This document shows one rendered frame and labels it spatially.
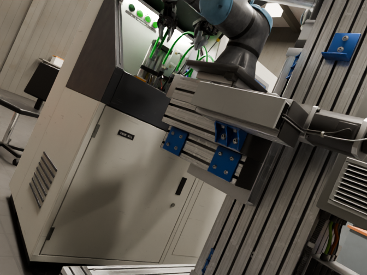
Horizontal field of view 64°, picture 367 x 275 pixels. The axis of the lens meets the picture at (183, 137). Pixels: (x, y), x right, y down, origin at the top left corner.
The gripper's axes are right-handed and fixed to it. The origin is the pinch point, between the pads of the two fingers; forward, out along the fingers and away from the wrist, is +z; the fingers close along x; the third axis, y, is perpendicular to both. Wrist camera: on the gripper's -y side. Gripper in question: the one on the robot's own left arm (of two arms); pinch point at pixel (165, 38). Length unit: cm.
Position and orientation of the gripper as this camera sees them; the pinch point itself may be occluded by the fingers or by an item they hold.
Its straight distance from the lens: 154.2
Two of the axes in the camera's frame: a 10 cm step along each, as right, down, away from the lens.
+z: -1.7, 7.0, 6.9
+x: 9.8, 1.9, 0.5
